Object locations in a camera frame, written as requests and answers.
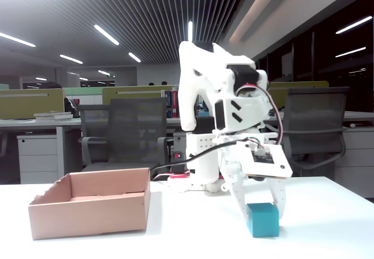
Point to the stack of flat books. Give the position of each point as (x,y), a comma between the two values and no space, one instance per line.
(54,116)

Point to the brown cardboard box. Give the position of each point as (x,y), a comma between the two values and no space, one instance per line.
(87,215)

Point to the grey mesh office chair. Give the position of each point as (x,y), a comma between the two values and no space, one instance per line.
(134,127)
(315,113)

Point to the black power strip red switch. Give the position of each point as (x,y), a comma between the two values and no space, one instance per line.
(178,162)

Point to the white drawer cabinet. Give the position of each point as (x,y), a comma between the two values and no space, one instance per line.
(38,159)
(356,159)

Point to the seated person dark hair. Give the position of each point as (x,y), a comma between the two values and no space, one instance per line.
(51,85)

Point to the red controller board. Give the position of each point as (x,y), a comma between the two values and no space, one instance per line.
(178,176)

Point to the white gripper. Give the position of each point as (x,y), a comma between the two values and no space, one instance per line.
(237,189)

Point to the blue upright books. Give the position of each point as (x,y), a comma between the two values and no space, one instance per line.
(168,104)

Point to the olive desk partition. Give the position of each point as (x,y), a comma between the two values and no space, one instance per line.
(131,92)
(298,84)
(29,104)

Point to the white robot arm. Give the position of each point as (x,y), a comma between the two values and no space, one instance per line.
(190,95)

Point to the linear ceiling light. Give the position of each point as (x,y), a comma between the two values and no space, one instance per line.
(190,31)
(71,59)
(17,39)
(134,57)
(106,34)
(103,72)

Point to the blue cube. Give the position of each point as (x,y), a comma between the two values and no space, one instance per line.
(263,221)

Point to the light green desk partition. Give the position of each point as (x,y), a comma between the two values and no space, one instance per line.
(84,91)

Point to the red upright book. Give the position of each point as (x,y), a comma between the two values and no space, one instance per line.
(175,104)

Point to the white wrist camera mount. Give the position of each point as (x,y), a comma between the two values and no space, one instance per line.
(280,171)

